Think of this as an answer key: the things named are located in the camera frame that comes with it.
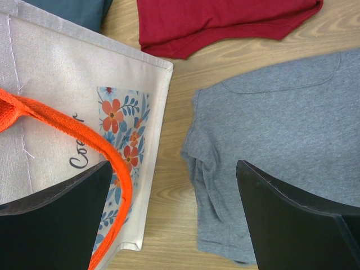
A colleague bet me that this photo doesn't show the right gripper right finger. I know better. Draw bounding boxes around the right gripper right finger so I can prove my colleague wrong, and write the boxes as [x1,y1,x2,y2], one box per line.
[236,160,359,269]

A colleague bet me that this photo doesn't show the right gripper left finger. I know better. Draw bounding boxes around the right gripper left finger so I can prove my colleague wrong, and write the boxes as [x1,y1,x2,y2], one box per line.
[1,161,113,269]

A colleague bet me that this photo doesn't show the beige canvas bag orange handles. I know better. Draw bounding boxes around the beige canvas bag orange handles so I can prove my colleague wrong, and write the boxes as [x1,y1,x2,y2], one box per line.
[1,1,173,269]

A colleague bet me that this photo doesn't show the grey folded cloth right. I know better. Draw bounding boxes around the grey folded cloth right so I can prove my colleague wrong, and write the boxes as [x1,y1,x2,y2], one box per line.
[181,49,359,265]

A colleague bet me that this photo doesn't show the dark blue folded cloth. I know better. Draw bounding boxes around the dark blue folded cloth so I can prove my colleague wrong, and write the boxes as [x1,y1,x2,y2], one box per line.
[25,0,113,32]

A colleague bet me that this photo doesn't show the red folded cloth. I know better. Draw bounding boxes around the red folded cloth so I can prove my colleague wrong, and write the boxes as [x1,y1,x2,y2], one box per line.
[137,1,323,60]

